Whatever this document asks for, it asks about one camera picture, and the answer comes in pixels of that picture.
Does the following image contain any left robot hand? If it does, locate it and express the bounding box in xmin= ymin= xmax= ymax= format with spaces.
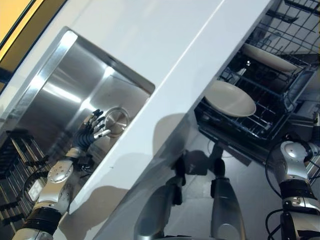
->
xmin=72 ymin=108 xmax=112 ymax=153

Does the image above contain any round silver sink strainer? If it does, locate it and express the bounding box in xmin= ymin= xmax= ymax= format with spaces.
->
xmin=103 ymin=106 xmax=131 ymax=137

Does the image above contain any stainless steel sink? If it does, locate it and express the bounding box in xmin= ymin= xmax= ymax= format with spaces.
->
xmin=0 ymin=26 xmax=156 ymax=216

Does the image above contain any black slatted dish rack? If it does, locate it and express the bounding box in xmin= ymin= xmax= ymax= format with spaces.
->
xmin=0 ymin=128 xmax=52 ymax=233

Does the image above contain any left robot leg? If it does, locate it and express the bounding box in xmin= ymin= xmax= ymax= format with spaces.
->
xmin=133 ymin=156 xmax=187 ymax=240

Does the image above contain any robot leg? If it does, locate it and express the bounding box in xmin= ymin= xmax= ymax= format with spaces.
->
xmin=133 ymin=156 xmax=187 ymax=240
xmin=209 ymin=156 xmax=247 ymax=240

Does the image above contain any black framed window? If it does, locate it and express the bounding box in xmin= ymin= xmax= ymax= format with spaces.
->
xmin=0 ymin=0 xmax=68 ymax=87

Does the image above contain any beige ceramic plate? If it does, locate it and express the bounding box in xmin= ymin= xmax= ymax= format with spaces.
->
xmin=240 ymin=42 xmax=300 ymax=74
xmin=203 ymin=80 xmax=258 ymax=119

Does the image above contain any right robot leg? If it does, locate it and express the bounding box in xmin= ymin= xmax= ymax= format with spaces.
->
xmin=209 ymin=156 xmax=247 ymax=240

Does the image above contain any black wire dishwasher rack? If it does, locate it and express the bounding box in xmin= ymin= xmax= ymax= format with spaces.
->
xmin=193 ymin=47 xmax=319 ymax=141
xmin=253 ymin=0 xmax=320 ymax=66

